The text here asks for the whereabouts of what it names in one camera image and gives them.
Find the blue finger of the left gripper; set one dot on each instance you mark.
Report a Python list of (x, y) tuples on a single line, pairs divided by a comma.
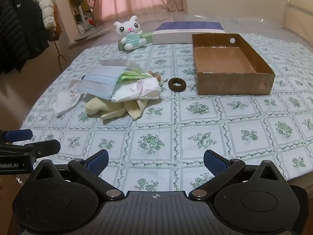
[(44, 148), (16, 135)]

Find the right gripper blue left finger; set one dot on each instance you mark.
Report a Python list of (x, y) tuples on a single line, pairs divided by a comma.
[(87, 173)]

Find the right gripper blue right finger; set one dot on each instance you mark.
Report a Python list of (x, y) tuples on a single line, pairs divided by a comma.
[(224, 172)]

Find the white cloth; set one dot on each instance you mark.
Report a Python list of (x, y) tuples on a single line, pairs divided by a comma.
[(67, 99)]

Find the yellow fluffy towel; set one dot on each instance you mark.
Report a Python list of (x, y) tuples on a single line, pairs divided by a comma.
[(110, 110)]

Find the blue surgical face mask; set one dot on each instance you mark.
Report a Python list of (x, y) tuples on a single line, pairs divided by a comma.
[(101, 81)]

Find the brown hair scrunchie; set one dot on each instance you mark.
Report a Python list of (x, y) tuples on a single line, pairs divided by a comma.
[(177, 85)]

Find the white pink packaged tissue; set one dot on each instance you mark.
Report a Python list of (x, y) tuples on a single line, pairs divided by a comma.
[(143, 89)]

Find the green microfiber cloth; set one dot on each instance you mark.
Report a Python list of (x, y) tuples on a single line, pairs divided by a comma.
[(130, 75)]

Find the clear plastic bag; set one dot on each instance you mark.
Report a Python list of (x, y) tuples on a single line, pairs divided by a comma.
[(130, 65)]

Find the floral green white tablecloth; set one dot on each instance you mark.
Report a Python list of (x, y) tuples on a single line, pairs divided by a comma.
[(163, 150)]

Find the black puffer jacket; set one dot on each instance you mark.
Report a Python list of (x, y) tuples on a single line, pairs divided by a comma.
[(23, 34)]

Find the brown cardboard tray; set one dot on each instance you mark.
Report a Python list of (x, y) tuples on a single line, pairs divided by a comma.
[(227, 64)]

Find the brown jacket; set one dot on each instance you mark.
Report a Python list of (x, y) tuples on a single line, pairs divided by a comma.
[(58, 30)]

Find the tan toe separator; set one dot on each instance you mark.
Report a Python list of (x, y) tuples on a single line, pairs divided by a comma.
[(159, 78)]

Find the wooden bookshelf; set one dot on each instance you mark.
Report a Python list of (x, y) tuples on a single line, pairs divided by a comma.
[(82, 14)]

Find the white puffer jacket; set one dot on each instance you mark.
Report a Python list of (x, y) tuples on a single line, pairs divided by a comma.
[(47, 10)]

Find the white bunny plush toy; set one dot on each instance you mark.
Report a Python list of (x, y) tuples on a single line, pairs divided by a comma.
[(127, 29)]

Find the green rectangular box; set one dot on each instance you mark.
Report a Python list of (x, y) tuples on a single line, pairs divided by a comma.
[(135, 42)]

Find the blue and white flat box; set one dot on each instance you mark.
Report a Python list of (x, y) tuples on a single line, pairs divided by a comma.
[(180, 32)]

